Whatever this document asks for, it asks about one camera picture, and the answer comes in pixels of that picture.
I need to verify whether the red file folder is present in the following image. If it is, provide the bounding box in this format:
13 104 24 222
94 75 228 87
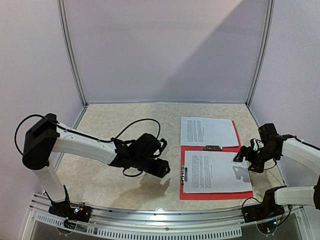
179 121 253 201

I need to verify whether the chrome top board clip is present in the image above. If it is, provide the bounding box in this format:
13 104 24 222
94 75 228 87
203 145 223 151

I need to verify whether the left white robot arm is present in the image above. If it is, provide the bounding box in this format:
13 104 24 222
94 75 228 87
18 113 171 217

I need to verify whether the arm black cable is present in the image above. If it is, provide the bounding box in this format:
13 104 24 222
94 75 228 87
13 114 162 177
249 134 320 171

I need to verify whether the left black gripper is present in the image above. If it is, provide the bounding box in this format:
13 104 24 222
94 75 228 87
132 156 171 178

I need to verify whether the aluminium front rail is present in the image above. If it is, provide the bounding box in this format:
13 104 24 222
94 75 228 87
21 193 312 240

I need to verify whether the aluminium corner post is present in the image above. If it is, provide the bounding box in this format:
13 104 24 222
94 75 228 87
57 0 88 108
245 0 275 109

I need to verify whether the chrome spine lever clip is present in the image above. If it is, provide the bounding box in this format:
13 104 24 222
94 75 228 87
180 165 188 186

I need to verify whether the left aluminium corner post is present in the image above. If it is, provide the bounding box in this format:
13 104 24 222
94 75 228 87
57 0 88 108

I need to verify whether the right aluminium corner post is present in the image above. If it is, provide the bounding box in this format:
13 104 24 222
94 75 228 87
245 0 275 109

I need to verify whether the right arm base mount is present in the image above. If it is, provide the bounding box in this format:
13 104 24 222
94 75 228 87
241 197 285 223

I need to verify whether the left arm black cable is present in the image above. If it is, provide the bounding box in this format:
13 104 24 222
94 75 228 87
13 114 162 177

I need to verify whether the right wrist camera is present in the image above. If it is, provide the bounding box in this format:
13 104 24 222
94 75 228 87
250 138 263 152

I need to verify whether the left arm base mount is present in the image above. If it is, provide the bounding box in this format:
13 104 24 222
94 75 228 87
48 195 93 223

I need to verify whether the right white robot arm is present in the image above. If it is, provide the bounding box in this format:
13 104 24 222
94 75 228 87
233 123 320 218

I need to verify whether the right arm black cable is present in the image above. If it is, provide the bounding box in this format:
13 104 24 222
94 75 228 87
249 134 320 171

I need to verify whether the printed paper sheet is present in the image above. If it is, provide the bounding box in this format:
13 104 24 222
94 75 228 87
180 117 240 148
183 151 253 194

